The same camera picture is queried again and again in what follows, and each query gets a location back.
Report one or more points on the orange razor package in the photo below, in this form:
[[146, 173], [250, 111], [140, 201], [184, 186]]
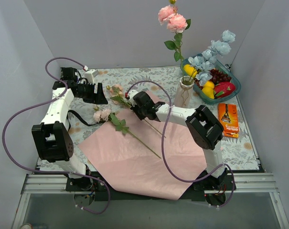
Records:
[[228, 117]]

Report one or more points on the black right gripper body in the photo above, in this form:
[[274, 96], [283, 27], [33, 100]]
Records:
[[135, 105]]

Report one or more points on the yellow mango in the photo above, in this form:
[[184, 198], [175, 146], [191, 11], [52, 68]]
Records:
[[190, 70]]

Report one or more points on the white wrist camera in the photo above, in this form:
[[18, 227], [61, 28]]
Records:
[[130, 97], [90, 75]]

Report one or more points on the yellow lemon upper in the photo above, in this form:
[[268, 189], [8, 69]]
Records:
[[209, 84]]

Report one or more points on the floral tablecloth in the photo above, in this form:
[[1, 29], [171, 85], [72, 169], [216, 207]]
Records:
[[238, 153]]

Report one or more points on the red dragon fruit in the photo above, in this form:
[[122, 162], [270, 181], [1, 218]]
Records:
[[224, 89]]

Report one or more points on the yellow lemon lower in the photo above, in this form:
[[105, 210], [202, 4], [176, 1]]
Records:
[[208, 91]]

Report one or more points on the purple pink wrapping paper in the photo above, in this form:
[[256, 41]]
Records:
[[128, 166]]

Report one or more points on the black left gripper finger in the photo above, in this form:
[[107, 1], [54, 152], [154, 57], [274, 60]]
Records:
[[100, 92], [100, 100]]

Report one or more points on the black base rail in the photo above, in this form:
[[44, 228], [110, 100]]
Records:
[[208, 189]]

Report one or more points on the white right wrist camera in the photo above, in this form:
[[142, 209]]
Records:
[[130, 97]]

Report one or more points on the white ribbed ceramic vase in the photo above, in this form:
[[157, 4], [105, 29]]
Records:
[[184, 92]]

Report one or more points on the yellow lemon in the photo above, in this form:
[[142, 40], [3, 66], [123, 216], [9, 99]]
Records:
[[209, 84], [208, 91]]

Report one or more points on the blue hydrangea stem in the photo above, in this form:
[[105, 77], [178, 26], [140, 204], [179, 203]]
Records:
[[205, 62]]

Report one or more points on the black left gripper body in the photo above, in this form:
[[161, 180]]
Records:
[[95, 92]]

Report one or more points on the pink rose stem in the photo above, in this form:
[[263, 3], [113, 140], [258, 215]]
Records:
[[177, 24], [107, 115], [117, 96]]

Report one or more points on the dark red grape bunch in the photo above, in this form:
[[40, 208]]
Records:
[[219, 76]]

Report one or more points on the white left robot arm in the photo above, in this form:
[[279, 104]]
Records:
[[51, 136]]

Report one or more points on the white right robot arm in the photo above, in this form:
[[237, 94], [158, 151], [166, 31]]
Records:
[[204, 127]]

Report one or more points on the teal plastic fruit basket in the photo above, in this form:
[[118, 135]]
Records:
[[234, 81]]

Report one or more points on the black gold-lettered ribbon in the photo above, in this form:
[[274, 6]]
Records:
[[78, 116]]

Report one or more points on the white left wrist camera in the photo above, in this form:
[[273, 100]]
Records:
[[90, 75]]

